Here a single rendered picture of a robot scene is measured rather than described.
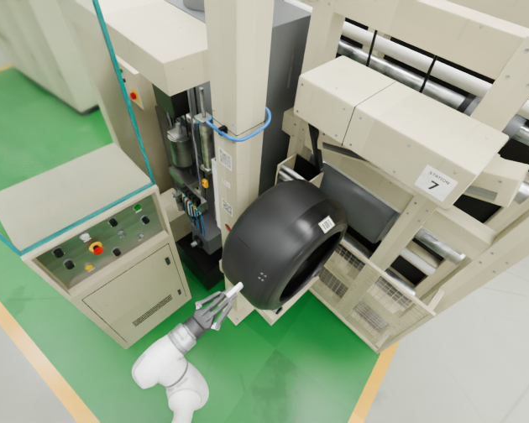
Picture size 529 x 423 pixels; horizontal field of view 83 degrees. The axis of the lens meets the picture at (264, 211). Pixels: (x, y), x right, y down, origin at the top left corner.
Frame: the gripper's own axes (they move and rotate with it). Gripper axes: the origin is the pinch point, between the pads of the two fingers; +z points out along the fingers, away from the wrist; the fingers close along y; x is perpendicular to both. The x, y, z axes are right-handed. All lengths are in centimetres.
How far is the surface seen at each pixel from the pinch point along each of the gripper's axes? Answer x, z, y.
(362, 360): 131, 49, -60
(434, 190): -38, 55, -30
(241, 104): -49, 32, 26
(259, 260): -10.5, 12.0, -1.4
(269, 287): -4.0, 9.2, -9.1
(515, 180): -42, 70, -44
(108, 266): 29, -33, 62
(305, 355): 127, 21, -30
